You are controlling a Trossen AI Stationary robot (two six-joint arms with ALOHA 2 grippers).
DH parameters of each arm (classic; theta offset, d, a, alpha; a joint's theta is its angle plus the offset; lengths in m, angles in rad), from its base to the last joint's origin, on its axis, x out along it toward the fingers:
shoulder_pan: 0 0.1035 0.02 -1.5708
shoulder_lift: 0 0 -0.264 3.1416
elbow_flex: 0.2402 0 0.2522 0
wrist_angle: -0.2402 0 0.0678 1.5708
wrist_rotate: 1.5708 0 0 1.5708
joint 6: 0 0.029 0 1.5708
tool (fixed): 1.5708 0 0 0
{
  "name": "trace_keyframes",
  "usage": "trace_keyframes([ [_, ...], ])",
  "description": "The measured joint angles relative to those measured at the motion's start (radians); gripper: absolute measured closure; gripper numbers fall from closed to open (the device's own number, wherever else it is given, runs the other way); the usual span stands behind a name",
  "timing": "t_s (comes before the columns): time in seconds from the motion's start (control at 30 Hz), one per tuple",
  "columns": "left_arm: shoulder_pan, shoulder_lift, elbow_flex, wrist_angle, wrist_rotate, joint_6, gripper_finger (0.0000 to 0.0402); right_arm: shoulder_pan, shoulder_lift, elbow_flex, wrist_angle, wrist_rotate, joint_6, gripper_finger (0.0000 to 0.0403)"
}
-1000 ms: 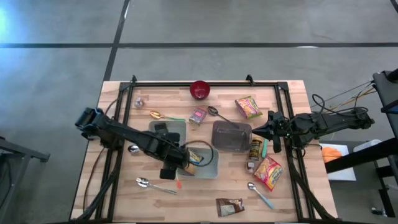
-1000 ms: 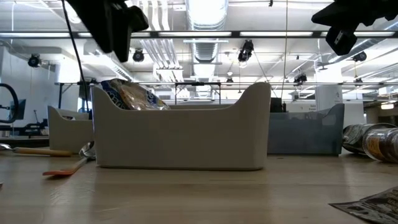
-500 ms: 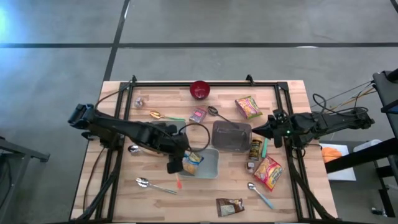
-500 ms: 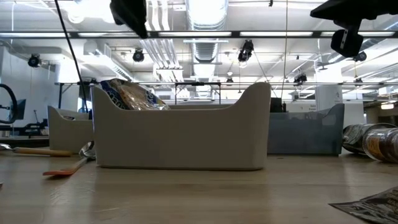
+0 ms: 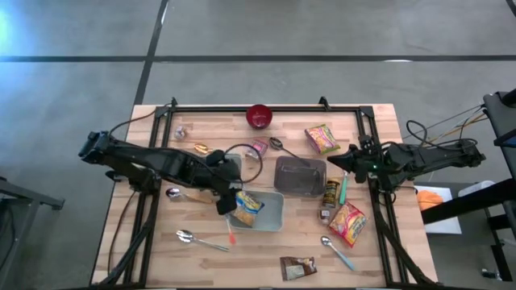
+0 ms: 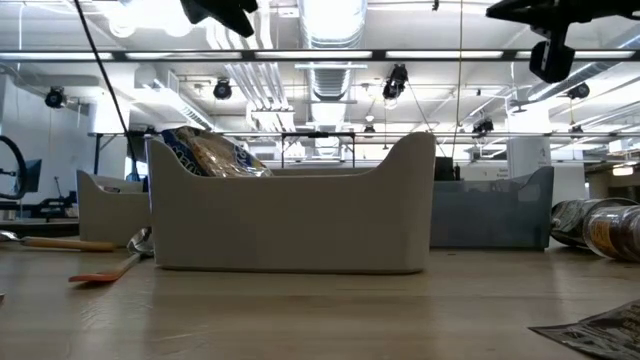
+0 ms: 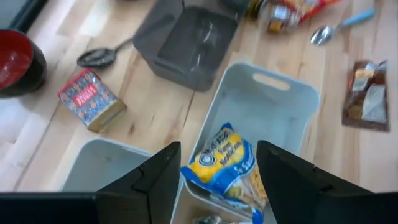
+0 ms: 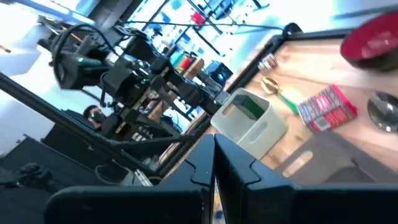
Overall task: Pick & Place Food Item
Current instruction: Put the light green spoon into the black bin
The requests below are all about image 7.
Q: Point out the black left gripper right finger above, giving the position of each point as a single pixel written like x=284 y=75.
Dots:
x=295 y=186

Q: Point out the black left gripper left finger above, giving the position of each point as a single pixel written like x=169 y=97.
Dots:
x=149 y=186

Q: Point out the blue yellow noodle packet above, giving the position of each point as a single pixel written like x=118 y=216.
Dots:
x=217 y=161

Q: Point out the black spoon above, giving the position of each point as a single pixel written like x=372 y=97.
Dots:
x=96 y=58

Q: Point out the red orange ramen packet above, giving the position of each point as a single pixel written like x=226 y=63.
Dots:
x=311 y=6

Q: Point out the brown snack packet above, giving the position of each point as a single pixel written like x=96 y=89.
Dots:
x=367 y=96

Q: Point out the dark grey plastic bin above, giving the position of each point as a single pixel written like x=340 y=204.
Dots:
x=186 y=46

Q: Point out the red and black bowl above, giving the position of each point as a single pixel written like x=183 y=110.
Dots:
x=15 y=62

